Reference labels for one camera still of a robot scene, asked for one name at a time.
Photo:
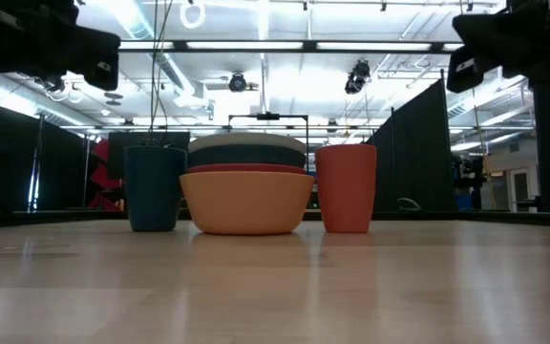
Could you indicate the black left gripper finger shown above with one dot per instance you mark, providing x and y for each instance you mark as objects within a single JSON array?
[
  {"x": 96, "y": 59},
  {"x": 100, "y": 39}
]

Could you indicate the orange cup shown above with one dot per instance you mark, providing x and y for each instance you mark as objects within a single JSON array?
[{"x": 346, "y": 191}]

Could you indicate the black frame corner bracket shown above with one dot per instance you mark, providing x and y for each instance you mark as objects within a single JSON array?
[{"x": 408, "y": 199}]

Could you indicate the white bowl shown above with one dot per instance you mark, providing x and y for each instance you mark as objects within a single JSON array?
[{"x": 246, "y": 139}]

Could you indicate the teal cup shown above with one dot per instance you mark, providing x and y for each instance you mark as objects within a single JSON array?
[{"x": 153, "y": 191}]

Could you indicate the pale orange bowl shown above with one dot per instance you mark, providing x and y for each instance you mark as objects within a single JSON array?
[{"x": 246, "y": 205}]

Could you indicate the black overhead frame beam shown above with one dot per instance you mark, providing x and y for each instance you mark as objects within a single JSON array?
[{"x": 309, "y": 46}]

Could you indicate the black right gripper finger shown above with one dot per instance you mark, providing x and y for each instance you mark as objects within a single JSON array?
[
  {"x": 480, "y": 31},
  {"x": 471, "y": 76}
]

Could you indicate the red bowl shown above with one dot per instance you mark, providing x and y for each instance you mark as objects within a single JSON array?
[{"x": 246, "y": 168}]

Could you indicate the black table frame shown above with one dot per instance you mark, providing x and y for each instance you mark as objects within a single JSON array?
[{"x": 447, "y": 216}]

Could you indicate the black ceiling spotlight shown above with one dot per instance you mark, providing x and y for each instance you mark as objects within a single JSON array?
[
  {"x": 356, "y": 79},
  {"x": 55, "y": 86},
  {"x": 237, "y": 82}
]

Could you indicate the teal bowl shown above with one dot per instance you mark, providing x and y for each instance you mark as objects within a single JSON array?
[{"x": 246, "y": 156}]

